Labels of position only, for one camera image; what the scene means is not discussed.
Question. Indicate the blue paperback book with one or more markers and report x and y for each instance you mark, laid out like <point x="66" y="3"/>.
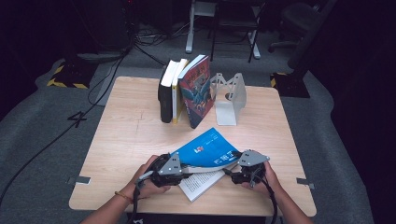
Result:
<point x="208" y="149"/>

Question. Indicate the grey tape strip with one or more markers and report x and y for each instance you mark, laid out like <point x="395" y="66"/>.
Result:
<point x="81" y="180"/>
<point x="305" y="183"/>

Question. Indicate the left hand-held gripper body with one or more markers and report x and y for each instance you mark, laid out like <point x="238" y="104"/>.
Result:
<point x="169" y="169"/>

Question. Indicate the dark equipment box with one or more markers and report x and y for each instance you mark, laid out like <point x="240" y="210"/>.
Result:
<point x="109" y="25"/>

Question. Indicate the person's dark clothing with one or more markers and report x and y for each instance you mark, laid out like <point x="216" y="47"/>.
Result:
<point x="202" y="219"/>

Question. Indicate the yellow paperback book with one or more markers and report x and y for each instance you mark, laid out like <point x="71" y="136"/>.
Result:
<point x="175" y="102"/>

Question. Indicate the red illustrated book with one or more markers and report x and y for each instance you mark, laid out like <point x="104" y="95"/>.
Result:
<point x="197" y="96"/>

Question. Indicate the white expandable bookend rack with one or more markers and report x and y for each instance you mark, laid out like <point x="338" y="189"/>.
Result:
<point x="229" y="112"/>

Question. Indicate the black folding chair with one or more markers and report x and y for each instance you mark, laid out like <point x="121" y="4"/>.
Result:
<point x="236" y="23"/>

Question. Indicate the person's right hand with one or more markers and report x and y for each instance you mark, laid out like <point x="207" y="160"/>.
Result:
<point x="269" y="186"/>

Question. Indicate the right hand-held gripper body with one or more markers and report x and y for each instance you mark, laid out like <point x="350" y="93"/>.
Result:
<point x="253" y="160"/>

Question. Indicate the white desk frame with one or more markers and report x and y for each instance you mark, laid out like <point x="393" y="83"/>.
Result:
<point x="190" y="34"/>

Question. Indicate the black hardcover book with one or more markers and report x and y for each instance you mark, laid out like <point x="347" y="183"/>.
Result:
<point x="165" y="102"/>

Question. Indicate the grey stand base plate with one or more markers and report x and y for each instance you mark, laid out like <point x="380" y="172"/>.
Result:
<point x="99" y="56"/>

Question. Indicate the black slanted stand pole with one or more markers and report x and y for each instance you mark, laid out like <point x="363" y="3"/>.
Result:
<point x="306" y="46"/>

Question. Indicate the dark office chair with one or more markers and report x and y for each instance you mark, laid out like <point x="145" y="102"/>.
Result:
<point x="295" y="18"/>

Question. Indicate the person's left hand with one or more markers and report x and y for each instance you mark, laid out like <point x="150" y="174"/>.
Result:
<point x="140" y="186"/>

